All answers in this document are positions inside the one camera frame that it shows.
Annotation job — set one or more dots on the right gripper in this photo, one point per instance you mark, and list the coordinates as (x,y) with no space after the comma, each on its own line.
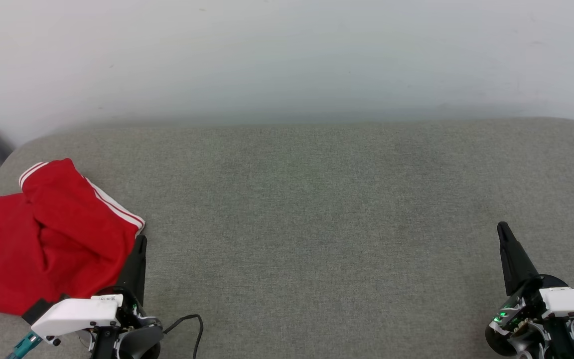
(528,304)

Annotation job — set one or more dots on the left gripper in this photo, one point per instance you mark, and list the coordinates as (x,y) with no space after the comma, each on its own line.
(126,316)

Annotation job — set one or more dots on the red shirt with white sleeves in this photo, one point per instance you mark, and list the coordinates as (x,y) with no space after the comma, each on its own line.
(53,239)

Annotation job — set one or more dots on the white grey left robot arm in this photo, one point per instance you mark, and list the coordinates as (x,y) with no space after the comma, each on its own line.
(142,341)

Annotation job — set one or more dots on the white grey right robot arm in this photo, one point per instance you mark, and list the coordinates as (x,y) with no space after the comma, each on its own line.
(508,344)

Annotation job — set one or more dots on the grey fabric sofa cushion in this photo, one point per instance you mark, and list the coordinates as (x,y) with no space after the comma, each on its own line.
(317,224)

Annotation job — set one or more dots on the white left camera bracket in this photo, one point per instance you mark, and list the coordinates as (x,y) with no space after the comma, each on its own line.
(75,315)

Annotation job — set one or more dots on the teal left camera connector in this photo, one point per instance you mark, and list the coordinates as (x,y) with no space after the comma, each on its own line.
(24,344)

